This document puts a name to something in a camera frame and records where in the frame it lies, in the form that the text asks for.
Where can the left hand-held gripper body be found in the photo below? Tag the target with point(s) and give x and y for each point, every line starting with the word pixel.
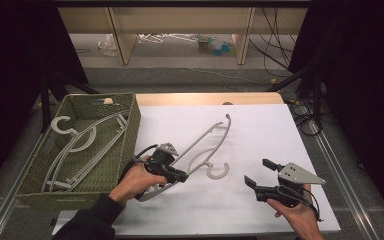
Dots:
pixel 161 160

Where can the green woven basket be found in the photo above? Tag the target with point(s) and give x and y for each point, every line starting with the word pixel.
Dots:
pixel 106 166

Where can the person's left hand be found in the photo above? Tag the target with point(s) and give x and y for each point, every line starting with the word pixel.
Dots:
pixel 135 183

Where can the white paper sheet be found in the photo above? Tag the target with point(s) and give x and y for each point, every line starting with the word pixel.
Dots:
pixel 263 140

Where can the metal floor rail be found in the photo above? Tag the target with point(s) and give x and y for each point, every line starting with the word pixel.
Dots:
pixel 3 210
pixel 343 186

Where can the person's right hand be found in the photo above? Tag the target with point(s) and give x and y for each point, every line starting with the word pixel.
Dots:
pixel 301 220

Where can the clear plastic bag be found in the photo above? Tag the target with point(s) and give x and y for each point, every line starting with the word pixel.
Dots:
pixel 107 46

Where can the black metal stand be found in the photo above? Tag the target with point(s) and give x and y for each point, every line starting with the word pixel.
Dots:
pixel 45 106
pixel 317 100

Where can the wooden shelf unit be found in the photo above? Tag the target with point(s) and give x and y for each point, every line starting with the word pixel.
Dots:
pixel 120 40

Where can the dark curtain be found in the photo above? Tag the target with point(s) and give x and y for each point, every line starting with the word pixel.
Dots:
pixel 13 66
pixel 363 66

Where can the colourful toy pile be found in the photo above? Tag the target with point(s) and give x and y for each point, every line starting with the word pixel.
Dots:
pixel 215 46

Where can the grey plastic clothes hanger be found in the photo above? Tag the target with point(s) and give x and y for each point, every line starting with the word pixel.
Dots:
pixel 217 176
pixel 54 126
pixel 92 137

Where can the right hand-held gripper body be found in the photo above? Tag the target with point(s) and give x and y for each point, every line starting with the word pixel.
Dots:
pixel 296 176

